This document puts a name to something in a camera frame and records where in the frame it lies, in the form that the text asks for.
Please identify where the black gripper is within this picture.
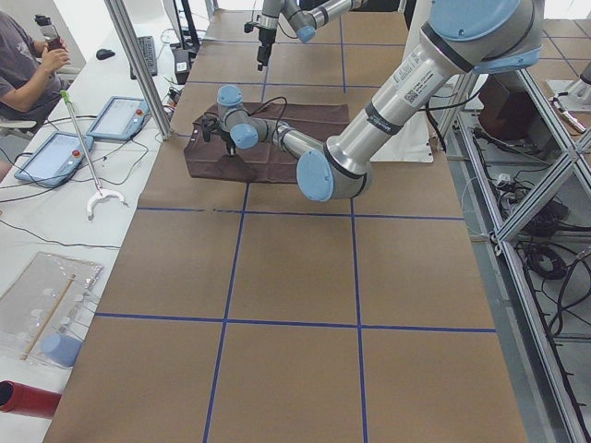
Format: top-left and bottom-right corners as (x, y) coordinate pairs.
(199, 117), (235, 156)
(244, 21), (273, 71)

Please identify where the brown t-shirt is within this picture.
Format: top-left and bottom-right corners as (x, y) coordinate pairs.
(184, 102), (349, 184)

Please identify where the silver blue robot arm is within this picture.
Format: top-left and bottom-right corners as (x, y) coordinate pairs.
(244, 0), (367, 71)
(202, 0), (545, 201)

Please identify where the black box with label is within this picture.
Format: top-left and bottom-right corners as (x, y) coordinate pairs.
(173, 48), (191, 85)

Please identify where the far blue teach pendant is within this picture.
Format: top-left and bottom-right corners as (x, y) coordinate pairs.
(87, 96), (149, 141)

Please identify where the blue teach pendant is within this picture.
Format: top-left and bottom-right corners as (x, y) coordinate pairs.
(14, 131), (85, 188)
(87, 96), (149, 141)

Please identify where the black keyboard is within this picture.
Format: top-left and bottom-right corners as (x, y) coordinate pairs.
(137, 36), (158, 77)

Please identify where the white reacher grabber tool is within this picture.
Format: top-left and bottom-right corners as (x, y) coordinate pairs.
(60, 90), (127, 221)

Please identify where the black computer mouse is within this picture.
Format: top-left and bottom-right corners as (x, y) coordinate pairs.
(95, 48), (115, 61)

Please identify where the near blue teach pendant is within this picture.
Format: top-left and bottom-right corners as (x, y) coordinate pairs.
(14, 131), (85, 188)

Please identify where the seated person grey shirt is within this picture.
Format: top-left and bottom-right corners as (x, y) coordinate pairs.
(0, 11), (73, 176)

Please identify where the silver foil bag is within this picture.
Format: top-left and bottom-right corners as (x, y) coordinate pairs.
(1, 253), (103, 368)

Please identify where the light blue cup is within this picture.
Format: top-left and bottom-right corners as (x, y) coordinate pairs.
(42, 333), (82, 367)

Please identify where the red bottle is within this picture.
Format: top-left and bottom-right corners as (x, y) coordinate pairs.
(1, 380), (61, 419)

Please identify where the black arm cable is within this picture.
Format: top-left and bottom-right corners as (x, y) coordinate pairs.
(247, 95), (290, 135)

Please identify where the aluminium frame post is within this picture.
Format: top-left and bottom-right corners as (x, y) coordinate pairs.
(104, 0), (173, 140)

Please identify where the aluminium frame rack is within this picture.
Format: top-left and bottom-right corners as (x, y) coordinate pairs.
(435, 59), (590, 442)

